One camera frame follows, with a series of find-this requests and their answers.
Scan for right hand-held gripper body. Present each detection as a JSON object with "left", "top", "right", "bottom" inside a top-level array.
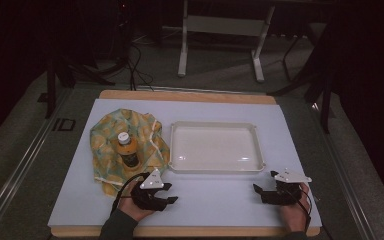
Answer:
[{"left": 260, "top": 167, "right": 314, "bottom": 206}]

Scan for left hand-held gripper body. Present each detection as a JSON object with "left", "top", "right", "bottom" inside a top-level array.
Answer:
[{"left": 131, "top": 168, "right": 170, "bottom": 212}]

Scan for orange juice bottle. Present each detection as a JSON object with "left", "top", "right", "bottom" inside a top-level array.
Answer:
[{"left": 115, "top": 131, "right": 141, "bottom": 170}]

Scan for yellow patterned cloth bag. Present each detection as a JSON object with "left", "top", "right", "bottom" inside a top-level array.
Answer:
[{"left": 89, "top": 108, "right": 171, "bottom": 198}]

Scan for white plastic tray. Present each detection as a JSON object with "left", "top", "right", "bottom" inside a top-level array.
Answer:
[{"left": 167, "top": 120, "right": 267, "bottom": 175}]

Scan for person's left hand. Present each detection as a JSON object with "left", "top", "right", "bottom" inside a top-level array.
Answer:
[{"left": 117, "top": 180, "right": 157, "bottom": 223}]

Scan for person's right hand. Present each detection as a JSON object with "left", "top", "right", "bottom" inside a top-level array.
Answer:
[{"left": 277, "top": 182, "right": 312, "bottom": 234}]

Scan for pale blue table mat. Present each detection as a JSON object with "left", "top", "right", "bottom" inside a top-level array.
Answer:
[{"left": 47, "top": 97, "right": 323, "bottom": 230}]

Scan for dark metal stand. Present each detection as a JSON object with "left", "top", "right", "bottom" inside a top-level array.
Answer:
[{"left": 267, "top": 19, "right": 335, "bottom": 135}]

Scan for black stand legs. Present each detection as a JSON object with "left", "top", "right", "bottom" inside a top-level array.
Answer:
[{"left": 44, "top": 49, "right": 117, "bottom": 120}]

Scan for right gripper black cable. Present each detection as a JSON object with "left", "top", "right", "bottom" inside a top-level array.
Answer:
[{"left": 288, "top": 186, "right": 314, "bottom": 234}]

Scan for metal floor rail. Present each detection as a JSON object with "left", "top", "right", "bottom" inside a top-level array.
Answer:
[
  {"left": 0, "top": 89, "right": 73, "bottom": 240},
  {"left": 309, "top": 102, "right": 378, "bottom": 240}
]

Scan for black floor cable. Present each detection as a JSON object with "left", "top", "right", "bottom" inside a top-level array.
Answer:
[{"left": 125, "top": 42, "right": 155, "bottom": 92}]

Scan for white metal stand frame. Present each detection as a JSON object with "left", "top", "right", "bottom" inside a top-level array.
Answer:
[{"left": 177, "top": 0, "right": 277, "bottom": 84}]

